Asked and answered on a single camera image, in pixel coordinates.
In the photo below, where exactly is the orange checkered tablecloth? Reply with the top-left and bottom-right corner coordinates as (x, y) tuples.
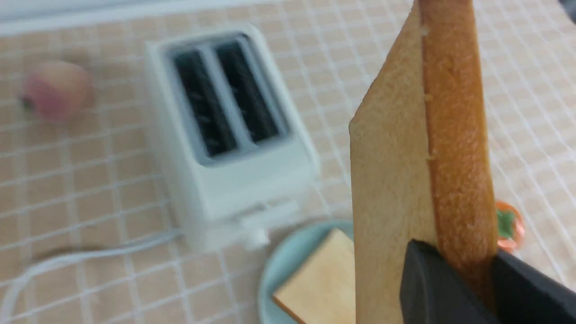
(0, 0), (576, 324)

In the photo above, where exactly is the light teal plate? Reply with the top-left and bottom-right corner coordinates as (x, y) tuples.
(256, 220), (354, 324)

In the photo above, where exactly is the orange persimmon with green leaf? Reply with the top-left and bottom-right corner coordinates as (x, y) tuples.
(496, 200), (527, 253)

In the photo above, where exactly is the white two-slot toaster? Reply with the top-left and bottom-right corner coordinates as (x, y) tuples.
(144, 24), (320, 253)

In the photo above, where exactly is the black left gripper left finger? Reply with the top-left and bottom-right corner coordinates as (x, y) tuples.
(400, 239), (499, 324)

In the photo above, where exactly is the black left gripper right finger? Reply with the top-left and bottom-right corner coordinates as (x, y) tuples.
(492, 251), (576, 324)

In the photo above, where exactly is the pink peach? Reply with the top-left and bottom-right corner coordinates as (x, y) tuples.
(20, 61), (95, 122)

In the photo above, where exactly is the toast slice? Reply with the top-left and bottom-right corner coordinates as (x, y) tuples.
(348, 0), (498, 324)
(272, 228), (356, 324)

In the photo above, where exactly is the white power cable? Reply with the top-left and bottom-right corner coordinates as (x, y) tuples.
(0, 227), (185, 324)

